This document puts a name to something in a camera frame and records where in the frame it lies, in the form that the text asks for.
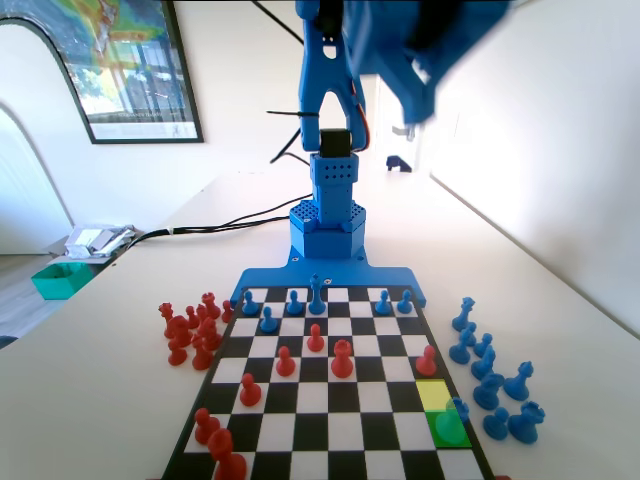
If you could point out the black zip tie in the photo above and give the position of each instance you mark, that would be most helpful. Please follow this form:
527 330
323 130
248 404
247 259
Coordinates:
290 115

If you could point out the red base plate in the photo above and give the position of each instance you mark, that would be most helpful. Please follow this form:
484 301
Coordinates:
502 477

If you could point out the black white chessboard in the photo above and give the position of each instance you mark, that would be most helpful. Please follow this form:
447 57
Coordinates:
350 400

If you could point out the black framed wall poster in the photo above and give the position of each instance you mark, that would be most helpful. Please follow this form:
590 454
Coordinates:
140 60

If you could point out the blue chess king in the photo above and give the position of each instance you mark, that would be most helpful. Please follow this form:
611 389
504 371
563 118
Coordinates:
315 302

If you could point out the blue chess queen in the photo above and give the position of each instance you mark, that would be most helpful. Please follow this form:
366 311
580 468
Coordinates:
462 320

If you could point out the red chess bishop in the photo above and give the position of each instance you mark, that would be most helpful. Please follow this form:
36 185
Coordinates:
201 311
201 360

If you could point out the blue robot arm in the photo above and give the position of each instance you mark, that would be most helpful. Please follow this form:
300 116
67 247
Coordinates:
330 235

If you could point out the small blue printed part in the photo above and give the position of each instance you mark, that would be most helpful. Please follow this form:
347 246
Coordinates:
397 164

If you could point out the blue chess pawn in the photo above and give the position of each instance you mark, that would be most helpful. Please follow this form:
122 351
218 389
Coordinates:
496 427
268 324
459 354
404 305
294 306
483 347
382 305
470 332
249 306

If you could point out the blue chess rook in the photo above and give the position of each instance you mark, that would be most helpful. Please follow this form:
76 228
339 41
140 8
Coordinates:
450 427
525 427

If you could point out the red chess pawn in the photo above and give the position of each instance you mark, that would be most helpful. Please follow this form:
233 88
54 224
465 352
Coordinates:
205 429
227 314
176 356
285 365
314 341
192 317
426 364
249 395

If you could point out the teal plastic box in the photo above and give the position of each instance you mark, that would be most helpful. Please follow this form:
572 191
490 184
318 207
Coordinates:
60 285

